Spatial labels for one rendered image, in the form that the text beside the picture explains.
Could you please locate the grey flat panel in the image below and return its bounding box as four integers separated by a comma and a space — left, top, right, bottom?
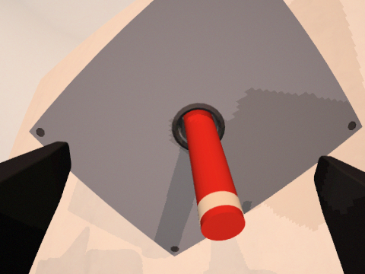
28, 0, 363, 256

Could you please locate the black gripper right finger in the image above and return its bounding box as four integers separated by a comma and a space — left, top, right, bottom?
314, 155, 365, 274

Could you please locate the red peg with white band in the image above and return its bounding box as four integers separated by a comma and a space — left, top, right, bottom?
183, 110, 246, 241

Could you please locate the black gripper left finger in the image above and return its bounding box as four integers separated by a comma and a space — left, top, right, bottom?
0, 141, 71, 274

